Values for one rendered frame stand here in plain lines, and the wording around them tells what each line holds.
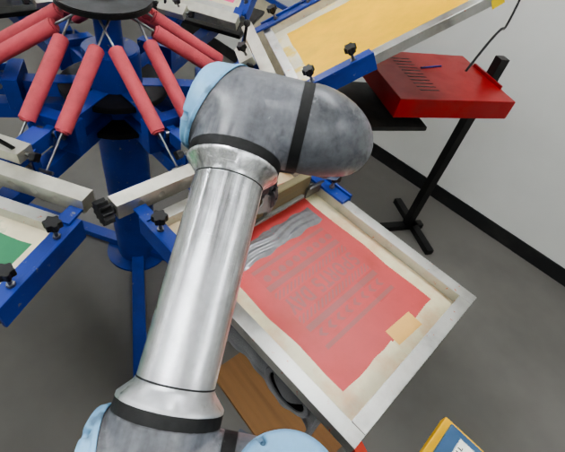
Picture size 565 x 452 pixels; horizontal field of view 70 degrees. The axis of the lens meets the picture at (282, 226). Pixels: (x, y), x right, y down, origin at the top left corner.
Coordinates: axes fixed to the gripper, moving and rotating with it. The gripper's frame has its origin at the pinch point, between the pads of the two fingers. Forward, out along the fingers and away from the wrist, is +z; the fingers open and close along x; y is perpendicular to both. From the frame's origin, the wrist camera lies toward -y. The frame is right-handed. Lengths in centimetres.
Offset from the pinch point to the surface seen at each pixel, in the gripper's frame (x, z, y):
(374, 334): 47.7, 6.3, 2.1
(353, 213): 17.6, 2.9, -25.5
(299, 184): 1.5, -3.2, -14.7
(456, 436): 75, 5, 9
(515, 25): -11, -21, -200
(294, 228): 8.9, 5.9, -7.2
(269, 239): 7.6, 5.7, 2.5
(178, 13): -103, -12, -42
